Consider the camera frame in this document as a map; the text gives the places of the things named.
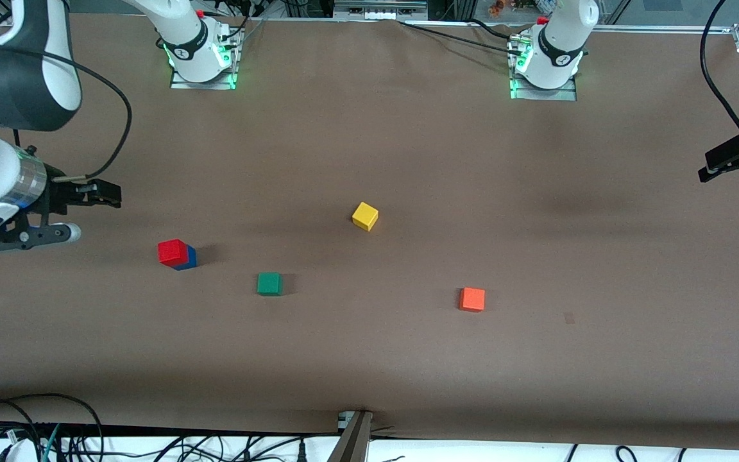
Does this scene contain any red wooden block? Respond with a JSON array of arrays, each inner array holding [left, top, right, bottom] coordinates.
[[157, 239, 189, 268]]

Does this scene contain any grey camera support bar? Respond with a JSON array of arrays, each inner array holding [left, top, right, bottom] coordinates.
[[327, 411, 374, 462]]

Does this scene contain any long black base cable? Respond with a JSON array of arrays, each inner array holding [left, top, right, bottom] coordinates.
[[397, 19, 519, 57]]

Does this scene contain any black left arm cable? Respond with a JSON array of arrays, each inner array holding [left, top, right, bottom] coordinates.
[[700, 0, 739, 150]]

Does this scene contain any orange wooden block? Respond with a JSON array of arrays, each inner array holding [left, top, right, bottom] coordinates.
[[459, 287, 486, 313]]

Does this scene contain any aluminium frame rail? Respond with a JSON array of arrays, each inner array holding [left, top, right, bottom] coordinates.
[[576, 24, 737, 34]]

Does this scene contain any yellow wooden block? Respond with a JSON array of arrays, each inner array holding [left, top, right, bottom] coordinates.
[[352, 201, 380, 232]]

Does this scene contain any black cable tangle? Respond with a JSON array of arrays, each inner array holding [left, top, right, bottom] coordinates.
[[62, 433, 339, 462]]

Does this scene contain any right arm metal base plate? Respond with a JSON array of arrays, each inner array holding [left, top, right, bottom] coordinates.
[[169, 29, 239, 90]]

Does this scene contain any brown paper table cover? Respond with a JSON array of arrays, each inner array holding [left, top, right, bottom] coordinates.
[[0, 12, 739, 450]]

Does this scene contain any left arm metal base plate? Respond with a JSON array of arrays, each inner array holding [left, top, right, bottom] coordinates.
[[509, 38, 579, 102]]

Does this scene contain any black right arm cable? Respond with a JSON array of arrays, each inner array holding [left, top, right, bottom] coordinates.
[[0, 35, 133, 185]]

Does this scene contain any short black base cable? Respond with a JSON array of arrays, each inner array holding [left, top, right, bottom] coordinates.
[[466, 18, 518, 40]]

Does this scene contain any colourful toy pile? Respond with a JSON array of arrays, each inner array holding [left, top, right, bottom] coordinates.
[[488, 0, 559, 17]]

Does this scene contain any grey base cable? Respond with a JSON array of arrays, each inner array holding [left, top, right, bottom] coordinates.
[[232, 0, 269, 49]]

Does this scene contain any teal cable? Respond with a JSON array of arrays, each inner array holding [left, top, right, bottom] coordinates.
[[39, 423, 62, 462]]

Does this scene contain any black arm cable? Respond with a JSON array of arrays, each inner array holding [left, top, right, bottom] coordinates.
[[700, 0, 739, 150], [0, 35, 133, 185]]

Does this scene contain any black looped cable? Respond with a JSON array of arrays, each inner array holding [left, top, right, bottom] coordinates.
[[0, 401, 43, 462], [0, 393, 106, 462]]

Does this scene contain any grey power strip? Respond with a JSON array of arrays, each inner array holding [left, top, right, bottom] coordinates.
[[334, 0, 429, 21]]

